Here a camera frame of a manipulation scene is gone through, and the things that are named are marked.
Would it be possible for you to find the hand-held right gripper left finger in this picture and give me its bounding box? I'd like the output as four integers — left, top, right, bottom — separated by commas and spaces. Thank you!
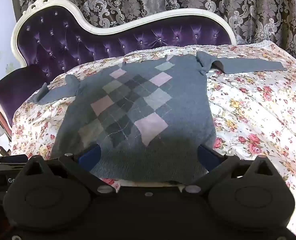
25, 144, 117, 196

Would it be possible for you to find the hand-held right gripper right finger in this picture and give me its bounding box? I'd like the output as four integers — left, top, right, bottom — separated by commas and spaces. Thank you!
182, 144, 276, 196

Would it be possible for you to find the grey argyle knit sweater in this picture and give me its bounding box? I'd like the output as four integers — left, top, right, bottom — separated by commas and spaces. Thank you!
28, 51, 288, 183

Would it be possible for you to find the floral printed blanket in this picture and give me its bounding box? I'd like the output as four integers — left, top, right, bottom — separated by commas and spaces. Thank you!
11, 41, 296, 238

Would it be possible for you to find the purple tufted sofa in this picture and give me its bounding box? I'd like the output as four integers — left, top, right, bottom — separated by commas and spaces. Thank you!
0, 0, 237, 128

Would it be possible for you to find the brown damask curtain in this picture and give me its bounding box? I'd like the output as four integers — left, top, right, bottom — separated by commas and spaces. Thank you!
16, 0, 296, 46

